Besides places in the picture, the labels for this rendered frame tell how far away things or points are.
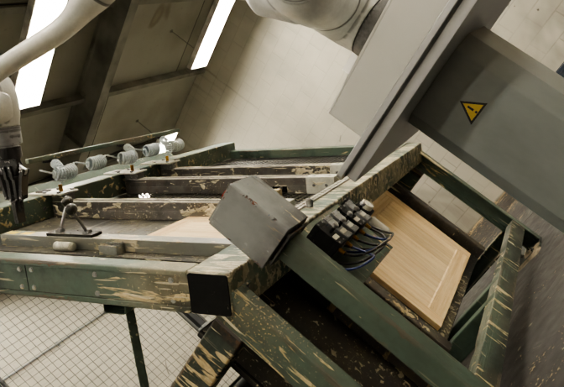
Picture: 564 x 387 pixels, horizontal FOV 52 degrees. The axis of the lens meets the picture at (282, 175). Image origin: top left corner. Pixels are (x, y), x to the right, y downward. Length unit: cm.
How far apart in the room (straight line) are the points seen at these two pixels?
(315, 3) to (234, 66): 703
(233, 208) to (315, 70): 630
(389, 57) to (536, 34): 561
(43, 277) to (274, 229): 75
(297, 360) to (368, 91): 62
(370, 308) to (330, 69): 630
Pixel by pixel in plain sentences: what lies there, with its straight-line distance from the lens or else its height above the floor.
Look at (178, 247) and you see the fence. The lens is 173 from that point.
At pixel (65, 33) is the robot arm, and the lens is 173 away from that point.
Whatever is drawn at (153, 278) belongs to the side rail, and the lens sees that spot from 149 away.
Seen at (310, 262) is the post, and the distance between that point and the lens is 128.
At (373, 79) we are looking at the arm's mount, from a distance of 122.
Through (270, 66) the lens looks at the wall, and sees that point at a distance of 785.
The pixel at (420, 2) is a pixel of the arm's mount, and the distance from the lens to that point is 117.
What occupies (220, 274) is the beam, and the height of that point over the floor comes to 83.
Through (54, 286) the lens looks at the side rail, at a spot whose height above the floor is 121.
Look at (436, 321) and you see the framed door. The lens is 235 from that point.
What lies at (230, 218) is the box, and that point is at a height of 88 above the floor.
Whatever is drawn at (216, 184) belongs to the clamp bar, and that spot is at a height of 135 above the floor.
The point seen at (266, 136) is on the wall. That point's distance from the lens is 809.
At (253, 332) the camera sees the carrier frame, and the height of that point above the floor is 69.
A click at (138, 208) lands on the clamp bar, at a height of 140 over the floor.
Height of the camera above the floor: 56
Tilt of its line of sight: 13 degrees up
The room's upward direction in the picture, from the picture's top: 52 degrees counter-clockwise
